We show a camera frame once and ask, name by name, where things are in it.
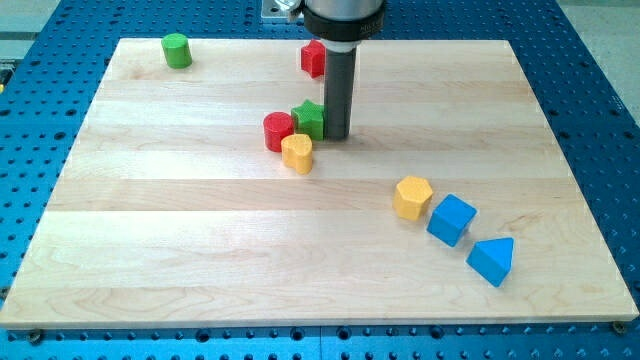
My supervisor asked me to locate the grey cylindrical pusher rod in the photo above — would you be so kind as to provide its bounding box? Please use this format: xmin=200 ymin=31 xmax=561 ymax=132
xmin=323 ymin=48 xmax=357 ymax=140

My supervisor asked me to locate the green star block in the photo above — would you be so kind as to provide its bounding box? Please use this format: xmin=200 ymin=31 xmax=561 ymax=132
xmin=291 ymin=100 xmax=324 ymax=141

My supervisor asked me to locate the red star block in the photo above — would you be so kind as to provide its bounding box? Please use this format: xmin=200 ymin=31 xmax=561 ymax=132
xmin=300 ymin=39 xmax=326 ymax=78

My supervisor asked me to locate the yellow heart block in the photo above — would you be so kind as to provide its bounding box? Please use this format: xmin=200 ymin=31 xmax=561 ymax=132
xmin=281 ymin=134 xmax=313 ymax=175

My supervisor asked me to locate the blue triangle block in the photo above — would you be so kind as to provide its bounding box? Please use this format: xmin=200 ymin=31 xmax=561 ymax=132
xmin=466 ymin=237 xmax=514 ymax=287

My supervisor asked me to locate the red cylinder block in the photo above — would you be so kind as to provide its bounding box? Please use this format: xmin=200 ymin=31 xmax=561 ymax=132
xmin=263 ymin=112 xmax=294 ymax=152

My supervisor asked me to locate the yellow hexagon block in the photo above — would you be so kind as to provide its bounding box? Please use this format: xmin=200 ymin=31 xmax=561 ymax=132
xmin=392 ymin=176 xmax=433 ymax=221

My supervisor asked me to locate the green cylinder block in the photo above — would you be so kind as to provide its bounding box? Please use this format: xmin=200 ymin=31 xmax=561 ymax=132
xmin=161 ymin=33 xmax=193 ymax=69

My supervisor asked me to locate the blue cube block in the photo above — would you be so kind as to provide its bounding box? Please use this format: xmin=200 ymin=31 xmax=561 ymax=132
xmin=426 ymin=194 xmax=477 ymax=247

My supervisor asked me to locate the light wooden board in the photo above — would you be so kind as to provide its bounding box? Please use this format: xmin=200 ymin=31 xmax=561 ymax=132
xmin=1 ymin=38 xmax=638 ymax=329

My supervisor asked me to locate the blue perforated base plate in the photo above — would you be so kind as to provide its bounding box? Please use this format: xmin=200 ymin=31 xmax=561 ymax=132
xmin=1 ymin=0 xmax=639 ymax=359

